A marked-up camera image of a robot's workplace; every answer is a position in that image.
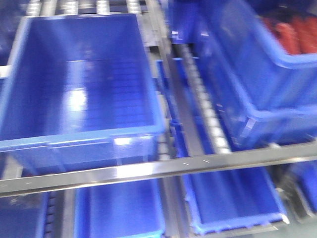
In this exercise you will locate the blue bin with red parts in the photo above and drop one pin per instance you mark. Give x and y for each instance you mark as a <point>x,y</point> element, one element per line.
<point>263,94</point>

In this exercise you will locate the steel shelf front rail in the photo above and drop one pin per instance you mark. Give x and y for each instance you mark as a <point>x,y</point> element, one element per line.
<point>160,169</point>

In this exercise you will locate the lower blue bin right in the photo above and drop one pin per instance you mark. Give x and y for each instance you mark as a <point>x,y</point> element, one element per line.
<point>233,199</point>

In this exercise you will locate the lower blue bin left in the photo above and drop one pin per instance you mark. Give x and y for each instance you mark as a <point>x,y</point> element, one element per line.
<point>122,210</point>

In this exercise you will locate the large empty blue bin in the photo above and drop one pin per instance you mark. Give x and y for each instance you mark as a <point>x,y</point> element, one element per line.
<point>79,95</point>

